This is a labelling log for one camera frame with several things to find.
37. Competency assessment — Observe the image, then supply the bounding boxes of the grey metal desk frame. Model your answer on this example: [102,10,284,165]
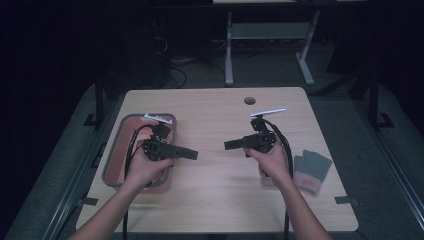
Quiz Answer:
[224,9,322,87]

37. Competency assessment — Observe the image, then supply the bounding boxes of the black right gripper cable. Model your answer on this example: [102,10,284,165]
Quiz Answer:
[261,119,296,240]

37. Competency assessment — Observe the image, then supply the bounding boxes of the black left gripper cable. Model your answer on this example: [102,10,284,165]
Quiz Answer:
[121,123,163,240]

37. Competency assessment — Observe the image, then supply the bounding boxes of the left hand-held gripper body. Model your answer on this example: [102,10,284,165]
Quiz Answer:
[142,113,178,162]

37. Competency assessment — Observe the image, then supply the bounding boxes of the black floor cables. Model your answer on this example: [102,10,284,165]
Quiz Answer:
[162,36,228,90]

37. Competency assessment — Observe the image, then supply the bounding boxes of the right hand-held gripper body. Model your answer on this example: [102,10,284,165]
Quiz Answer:
[244,107,287,154]

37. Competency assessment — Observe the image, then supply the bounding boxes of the black metal stand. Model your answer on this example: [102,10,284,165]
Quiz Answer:
[83,74,107,128]
[366,64,396,130]

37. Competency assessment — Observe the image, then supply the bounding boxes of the person's right hand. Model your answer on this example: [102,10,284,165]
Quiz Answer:
[244,143,294,188]

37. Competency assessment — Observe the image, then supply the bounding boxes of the person's left hand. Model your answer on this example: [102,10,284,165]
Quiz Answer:
[121,149,176,193]

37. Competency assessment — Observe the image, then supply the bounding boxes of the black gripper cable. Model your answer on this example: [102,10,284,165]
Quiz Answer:
[121,123,163,240]
[261,119,296,240]

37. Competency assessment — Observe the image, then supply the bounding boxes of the pink basin with grey rim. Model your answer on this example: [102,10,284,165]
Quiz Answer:
[101,113,178,194]

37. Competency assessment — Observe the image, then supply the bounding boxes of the dark tape strip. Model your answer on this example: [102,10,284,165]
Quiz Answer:
[334,196,360,206]
[77,197,100,207]

